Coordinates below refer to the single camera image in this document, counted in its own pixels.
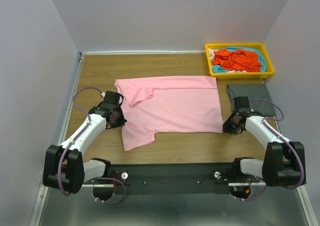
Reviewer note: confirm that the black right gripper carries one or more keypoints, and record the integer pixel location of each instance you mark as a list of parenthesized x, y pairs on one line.
[(226, 127)]

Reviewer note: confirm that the yellow plastic bin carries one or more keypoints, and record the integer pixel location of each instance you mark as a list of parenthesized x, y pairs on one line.
[(269, 69)]

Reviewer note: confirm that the white cloth in bin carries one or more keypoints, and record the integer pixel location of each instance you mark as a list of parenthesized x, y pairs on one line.
[(211, 53)]

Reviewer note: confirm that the folded dark grey t-shirt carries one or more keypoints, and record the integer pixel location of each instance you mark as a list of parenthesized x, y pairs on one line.
[(253, 92)]

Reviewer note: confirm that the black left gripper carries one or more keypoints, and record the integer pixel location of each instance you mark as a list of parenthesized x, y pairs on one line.
[(121, 122)]

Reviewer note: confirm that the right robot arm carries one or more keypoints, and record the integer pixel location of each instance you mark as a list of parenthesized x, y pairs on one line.
[(284, 160)]

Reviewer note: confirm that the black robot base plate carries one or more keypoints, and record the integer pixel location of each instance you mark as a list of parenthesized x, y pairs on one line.
[(171, 179)]

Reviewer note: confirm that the pink t-shirt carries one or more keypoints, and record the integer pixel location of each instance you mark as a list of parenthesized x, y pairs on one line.
[(168, 104)]

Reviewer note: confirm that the orange t-shirt in bin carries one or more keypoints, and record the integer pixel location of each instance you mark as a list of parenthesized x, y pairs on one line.
[(235, 59)]

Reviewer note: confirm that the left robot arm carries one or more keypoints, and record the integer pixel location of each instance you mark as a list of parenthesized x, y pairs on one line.
[(64, 167)]

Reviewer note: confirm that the blue t-shirt in bin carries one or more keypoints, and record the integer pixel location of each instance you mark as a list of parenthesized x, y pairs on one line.
[(262, 61)]

